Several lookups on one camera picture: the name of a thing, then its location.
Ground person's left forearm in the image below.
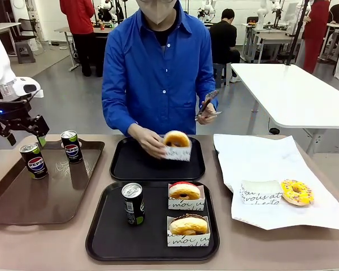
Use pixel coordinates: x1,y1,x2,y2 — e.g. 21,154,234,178
197,67,219,110

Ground person's right forearm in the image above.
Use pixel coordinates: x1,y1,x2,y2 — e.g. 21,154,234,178
101,90,140,137

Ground grey work table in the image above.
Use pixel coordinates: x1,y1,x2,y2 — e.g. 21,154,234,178
54,26,114,72

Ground chocolate-topped donut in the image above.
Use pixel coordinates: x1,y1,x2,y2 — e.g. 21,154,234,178
166,215,211,248

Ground person in blue shirt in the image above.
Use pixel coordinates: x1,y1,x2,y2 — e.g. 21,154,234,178
101,0,219,137

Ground red-topped donut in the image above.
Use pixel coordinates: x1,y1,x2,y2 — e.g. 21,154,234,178
168,182,207,211

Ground empty white paper box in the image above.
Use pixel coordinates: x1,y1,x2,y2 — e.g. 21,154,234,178
240,180,284,205

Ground person's right hand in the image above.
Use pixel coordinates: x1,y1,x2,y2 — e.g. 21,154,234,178
128,123,167,159

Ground person's left hand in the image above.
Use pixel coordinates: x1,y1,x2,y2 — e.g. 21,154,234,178
197,102,218,126

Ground white desk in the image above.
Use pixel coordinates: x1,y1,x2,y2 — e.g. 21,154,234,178
0,21,22,57

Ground brown plastic tray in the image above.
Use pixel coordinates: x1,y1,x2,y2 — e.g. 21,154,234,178
0,140,106,226

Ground chocolate glazed donut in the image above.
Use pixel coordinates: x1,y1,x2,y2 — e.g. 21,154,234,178
169,213,208,235

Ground black metal pole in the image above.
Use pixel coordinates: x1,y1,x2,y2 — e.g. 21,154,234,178
284,0,311,66

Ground grey plastic stool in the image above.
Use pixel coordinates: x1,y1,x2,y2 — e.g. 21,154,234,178
15,41,37,64

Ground yellow sprinkled donut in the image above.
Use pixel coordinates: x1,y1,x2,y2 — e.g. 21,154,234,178
280,178,315,207

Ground plain glazed donut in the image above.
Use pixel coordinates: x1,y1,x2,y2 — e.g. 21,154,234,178
162,130,191,148

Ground black office chair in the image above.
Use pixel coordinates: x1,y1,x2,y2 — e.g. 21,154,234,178
10,18,40,43

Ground red glazed donut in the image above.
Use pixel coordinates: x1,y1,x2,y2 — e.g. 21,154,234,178
168,181,202,200

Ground large white table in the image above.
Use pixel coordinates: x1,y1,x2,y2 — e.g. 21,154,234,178
230,62,339,156

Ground black Pepsi can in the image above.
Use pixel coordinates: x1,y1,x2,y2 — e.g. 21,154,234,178
60,130,83,164
19,142,49,180
121,182,146,226

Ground white script paper box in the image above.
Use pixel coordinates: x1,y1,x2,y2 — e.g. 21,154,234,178
160,142,193,163

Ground person in red dress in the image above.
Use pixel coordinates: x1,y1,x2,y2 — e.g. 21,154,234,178
301,0,332,74

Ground beige face mask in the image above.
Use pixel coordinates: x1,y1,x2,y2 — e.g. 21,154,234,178
136,0,182,25

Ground person in red top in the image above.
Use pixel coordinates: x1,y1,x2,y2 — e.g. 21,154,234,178
59,0,103,77

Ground seated person in black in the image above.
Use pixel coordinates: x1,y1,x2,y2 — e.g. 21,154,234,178
208,7,241,83

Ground white work table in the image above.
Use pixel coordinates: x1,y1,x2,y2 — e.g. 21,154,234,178
242,21,303,64

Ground black plastic tray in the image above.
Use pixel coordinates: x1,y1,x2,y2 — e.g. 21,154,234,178
110,135,206,182
85,181,221,262

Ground metal serving tongs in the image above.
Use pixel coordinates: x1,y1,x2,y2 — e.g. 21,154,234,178
194,90,223,123

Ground white wrapping paper sheet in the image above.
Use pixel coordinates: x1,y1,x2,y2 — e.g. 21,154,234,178
213,133,339,231

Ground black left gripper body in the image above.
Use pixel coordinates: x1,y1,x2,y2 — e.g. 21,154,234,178
0,95,35,131

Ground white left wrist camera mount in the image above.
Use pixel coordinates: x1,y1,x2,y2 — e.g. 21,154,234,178
13,76,45,99

